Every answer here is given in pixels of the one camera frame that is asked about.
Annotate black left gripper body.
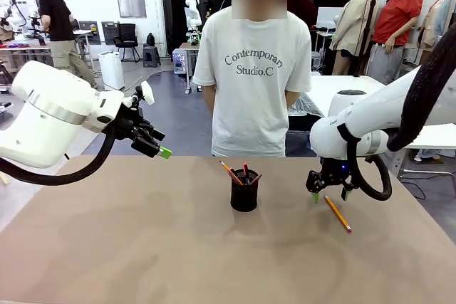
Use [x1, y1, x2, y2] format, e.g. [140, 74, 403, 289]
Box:
[114, 95, 151, 145]

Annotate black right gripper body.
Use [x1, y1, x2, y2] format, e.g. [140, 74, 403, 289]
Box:
[318, 156, 353, 189]

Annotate yellow pencil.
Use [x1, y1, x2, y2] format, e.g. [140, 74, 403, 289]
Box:
[218, 160, 244, 186]
[323, 195, 353, 234]

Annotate person's right forearm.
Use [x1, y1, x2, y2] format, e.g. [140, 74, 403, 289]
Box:
[201, 85, 217, 120]

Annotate person's left forearm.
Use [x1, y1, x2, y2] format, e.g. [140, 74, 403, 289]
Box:
[286, 90, 301, 110]

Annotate black mesh pen holder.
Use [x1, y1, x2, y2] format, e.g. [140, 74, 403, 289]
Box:
[229, 169, 259, 212]

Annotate white air purifier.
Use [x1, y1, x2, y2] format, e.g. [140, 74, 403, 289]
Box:
[98, 51, 125, 92]

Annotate grey step stool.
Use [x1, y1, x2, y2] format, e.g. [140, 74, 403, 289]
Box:
[142, 43, 162, 68]

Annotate clear plastic sheet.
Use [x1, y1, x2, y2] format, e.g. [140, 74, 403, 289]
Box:
[288, 93, 323, 117]

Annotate computer case with coloured lights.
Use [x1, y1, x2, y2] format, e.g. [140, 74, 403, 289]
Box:
[172, 48, 188, 75]

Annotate black office chair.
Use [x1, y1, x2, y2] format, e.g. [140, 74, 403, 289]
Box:
[113, 23, 142, 63]

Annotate grey cabinet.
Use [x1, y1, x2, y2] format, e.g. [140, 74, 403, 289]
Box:
[78, 21, 98, 46]
[101, 21, 120, 47]

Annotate wooden background desk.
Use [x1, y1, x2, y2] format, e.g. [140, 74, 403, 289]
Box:
[177, 42, 200, 95]

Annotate person in white t-shirt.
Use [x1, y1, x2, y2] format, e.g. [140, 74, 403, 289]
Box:
[192, 0, 313, 158]

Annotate grey background desk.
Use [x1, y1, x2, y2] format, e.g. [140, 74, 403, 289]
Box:
[73, 29, 97, 74]

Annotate desk with white legs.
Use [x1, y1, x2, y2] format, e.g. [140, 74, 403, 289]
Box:
[0, 42, 54, 73]

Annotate person black shirt khaki trousers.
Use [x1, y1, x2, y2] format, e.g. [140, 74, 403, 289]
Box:
[31, 0, 99, 90]

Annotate black tripod pole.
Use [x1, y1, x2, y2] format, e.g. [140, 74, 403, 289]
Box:
[354, 0, 379, 78]

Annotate mannequin in beige coat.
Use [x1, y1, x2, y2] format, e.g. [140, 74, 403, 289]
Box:
[329, 0, 379, 77]

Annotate white board on stand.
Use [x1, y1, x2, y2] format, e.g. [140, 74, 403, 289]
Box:
[316, 6, 343, 31]

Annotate mannequin with bucket hat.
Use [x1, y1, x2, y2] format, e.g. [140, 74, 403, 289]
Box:
[416, 0, 456, 65]

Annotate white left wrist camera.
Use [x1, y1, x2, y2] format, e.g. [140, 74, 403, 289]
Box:
[140, 80, 155, 106]

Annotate black floor cable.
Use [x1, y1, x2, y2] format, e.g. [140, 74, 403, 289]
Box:
[400, 172, 428, 201]

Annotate black left arm cable sleeve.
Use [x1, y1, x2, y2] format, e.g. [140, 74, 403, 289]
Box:
[0, 129, 118, 187]

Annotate black arm cable sleeve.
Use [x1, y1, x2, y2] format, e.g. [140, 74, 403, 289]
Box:
[0, 129, 118, 187]
[346, 21, 456, 201]

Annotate black right arm cable sleeve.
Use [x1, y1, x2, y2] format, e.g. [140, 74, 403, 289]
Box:
[346, 21, 456, 201]

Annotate white background robot with cables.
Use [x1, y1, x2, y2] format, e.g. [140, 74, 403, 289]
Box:
[0, 0, 28, 38]

